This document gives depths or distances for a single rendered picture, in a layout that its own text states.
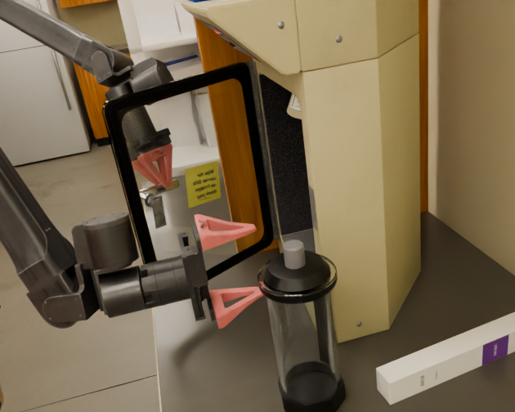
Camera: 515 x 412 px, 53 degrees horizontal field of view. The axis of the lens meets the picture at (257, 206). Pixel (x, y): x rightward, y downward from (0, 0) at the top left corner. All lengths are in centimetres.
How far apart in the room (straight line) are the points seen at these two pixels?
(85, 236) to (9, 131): 522
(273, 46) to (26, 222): 38
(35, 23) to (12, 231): 55
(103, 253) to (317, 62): 37
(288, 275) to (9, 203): 36
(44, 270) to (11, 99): 513
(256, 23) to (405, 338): 57
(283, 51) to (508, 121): 53
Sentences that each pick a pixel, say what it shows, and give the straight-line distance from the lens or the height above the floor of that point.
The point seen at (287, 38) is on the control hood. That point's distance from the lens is 71.
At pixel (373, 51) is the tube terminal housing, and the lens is 75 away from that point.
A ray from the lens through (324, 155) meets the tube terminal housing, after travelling 76.
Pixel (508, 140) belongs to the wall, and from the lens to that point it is 109.
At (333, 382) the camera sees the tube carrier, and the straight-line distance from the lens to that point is 79.
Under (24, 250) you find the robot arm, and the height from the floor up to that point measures 127.
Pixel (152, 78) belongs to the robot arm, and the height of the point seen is 140.
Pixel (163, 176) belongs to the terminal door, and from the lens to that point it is 93.
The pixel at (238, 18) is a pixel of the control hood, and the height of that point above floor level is 149.
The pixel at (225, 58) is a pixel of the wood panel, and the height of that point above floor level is 139.
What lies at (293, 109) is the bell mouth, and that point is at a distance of 86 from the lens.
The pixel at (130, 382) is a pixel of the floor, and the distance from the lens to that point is 242.
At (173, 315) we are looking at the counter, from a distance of 107.
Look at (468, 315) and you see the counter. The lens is 100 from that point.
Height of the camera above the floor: 155
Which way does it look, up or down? 25 degrees down
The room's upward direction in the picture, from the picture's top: 9 degrees counter-clockwise
